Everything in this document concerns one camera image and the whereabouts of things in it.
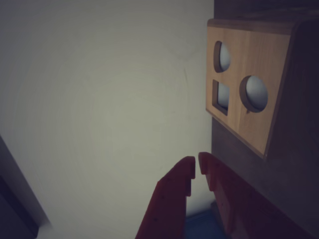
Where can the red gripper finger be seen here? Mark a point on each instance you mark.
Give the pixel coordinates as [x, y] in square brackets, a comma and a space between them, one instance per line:
[236, 204]
[169, 199]

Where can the wooden shape sorter box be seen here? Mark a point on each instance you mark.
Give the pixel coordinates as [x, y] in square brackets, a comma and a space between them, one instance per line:
[259, 57]

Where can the blue flat object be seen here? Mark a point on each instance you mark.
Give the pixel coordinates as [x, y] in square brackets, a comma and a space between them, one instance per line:
[202, 227]

